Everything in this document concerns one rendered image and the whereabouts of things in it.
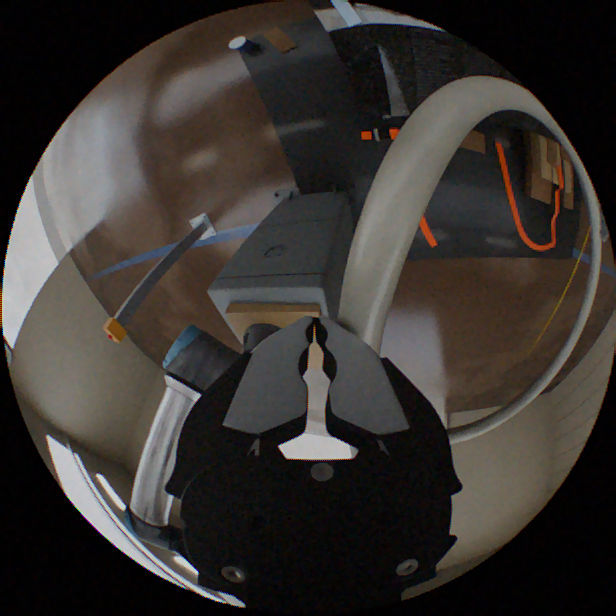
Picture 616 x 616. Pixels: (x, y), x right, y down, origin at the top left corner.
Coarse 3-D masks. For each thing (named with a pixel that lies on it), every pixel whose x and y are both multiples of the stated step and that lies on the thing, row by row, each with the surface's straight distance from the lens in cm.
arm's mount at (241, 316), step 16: (240, 304) 71; (256, 304) 68; (272, 304) 65; (240, 320) 71; (256, 320) 68; (272, 320) 65; (288, 320) 63; (240, 336) 78; (320, 352) 73; (320, 368) 82
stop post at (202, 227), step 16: (192, 224) 187; (208, 224) 176; (192, 240) 166; (176, 256) 154; (160, 272) 145; (144, 288) 138; (128, 304) 133; (112, 320) 127; (128, 320) 133; (112, 336) 131
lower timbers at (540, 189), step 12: (528, 144) 160; (528, 156) 161; (564, 156) 193; (528, 168) 161; (528, 180) 162; (540, 180) 165; (528, 192) 162; (540, 192) 166; (564, 192) 192; (564, 204) 194
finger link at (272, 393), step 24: (288, 336) 11; (312, 336) 12; (264, 360) 9; (288, 360) 9; (240, 384) 9; (264, 384) 8; (288, 384) 8; (240, 408) 8; (264, 408) 8; (288, 408) 8; (264, 432) 7; (288, 432) 8
